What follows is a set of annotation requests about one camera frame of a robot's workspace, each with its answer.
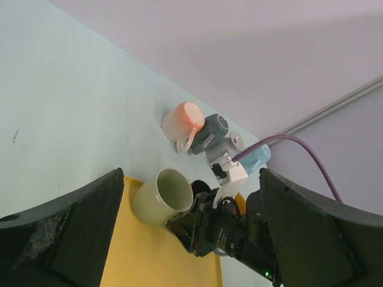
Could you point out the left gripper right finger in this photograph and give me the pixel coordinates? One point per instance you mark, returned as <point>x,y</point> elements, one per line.
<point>319,241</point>

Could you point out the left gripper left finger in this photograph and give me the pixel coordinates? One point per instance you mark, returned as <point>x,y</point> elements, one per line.
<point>65,241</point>

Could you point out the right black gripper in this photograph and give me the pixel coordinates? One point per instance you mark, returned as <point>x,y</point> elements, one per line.
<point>205,228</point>

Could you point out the light green mug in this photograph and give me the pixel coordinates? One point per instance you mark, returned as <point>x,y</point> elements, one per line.
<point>162,197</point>

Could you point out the brown dark mug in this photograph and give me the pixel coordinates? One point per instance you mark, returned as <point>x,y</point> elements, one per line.
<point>199,186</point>

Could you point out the blue butterfly mug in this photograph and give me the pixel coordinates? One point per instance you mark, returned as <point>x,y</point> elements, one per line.
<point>220,251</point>

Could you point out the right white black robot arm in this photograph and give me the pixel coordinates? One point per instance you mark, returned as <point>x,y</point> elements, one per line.
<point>242,236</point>

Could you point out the light grey mug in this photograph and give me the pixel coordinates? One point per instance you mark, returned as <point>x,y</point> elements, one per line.
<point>227,146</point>

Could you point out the pink mug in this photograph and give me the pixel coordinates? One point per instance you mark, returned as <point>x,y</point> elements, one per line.
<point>181,125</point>

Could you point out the dark grey mug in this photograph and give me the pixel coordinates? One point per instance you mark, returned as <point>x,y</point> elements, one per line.
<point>215,128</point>

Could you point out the light blue mug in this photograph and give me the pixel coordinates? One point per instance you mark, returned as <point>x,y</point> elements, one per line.
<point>254,160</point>

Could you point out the yellow tray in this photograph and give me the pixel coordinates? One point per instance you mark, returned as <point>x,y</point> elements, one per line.
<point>148,255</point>

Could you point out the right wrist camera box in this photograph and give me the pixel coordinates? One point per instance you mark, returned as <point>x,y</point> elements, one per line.
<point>231,176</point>

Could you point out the right aluminium frame post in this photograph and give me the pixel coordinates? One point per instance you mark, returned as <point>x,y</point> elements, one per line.
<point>330,109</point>

